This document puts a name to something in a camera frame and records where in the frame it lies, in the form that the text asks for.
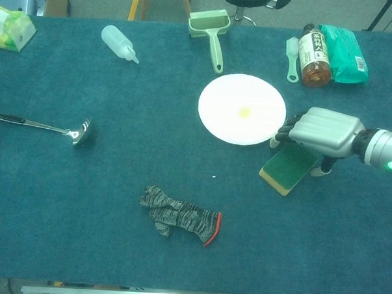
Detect translucent plastic squeeze bottle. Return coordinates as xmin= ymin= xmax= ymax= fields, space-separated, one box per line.
xmin=99 ymin=24 xmax=141 ymax=64

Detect white round plate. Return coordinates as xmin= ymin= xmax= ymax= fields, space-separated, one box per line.
xmin=196 ymin=72 xmax=289 ymax=148

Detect black tripod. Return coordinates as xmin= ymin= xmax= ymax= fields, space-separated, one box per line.
xmin=362 ymin=0 xmax=392 ymax=33

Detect blue carpet table mat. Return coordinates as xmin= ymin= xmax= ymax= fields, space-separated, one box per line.
xmin=0 ymin=14 xmax=392 ymax=294

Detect light green scrubbing brush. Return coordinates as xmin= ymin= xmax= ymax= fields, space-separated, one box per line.
xmin=284 ymin=37 xmax=302 ymax=84

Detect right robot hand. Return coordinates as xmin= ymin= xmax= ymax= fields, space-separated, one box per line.
xmin=268 ymin=105 xmax=367 ymax=180

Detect light green handled dustpan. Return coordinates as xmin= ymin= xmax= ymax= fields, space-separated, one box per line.
xmin=186 ymin=7 xmax=233 ymax=74

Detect stainless steel ladle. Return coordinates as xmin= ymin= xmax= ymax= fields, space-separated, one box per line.
xmin=0 ymin=113 xmax=92 ymax=146

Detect yellow green tissue pack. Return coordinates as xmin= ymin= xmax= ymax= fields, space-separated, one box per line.
xmin=0 ymin=4 xmax=39 ymax=53

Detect grey striped work glove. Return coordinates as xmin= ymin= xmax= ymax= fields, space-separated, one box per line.
xmin=137 ymin=184 xmax=224 ymax=249

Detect wooden frame legs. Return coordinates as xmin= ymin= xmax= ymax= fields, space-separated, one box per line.
xmin=128 ymin=0 xmax=192 ymax=23

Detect green yellow sponge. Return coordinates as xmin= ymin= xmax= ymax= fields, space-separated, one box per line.
xmin=257 ymin=141 xmax=322 ymax=198

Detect teal plastic package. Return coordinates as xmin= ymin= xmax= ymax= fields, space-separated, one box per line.
xmin=317 ymin=23 xmax=372 ymax=85

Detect tea bottle with label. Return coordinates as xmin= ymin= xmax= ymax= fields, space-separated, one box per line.
xmin=296 ymin=23 xmax=335 ymax=88

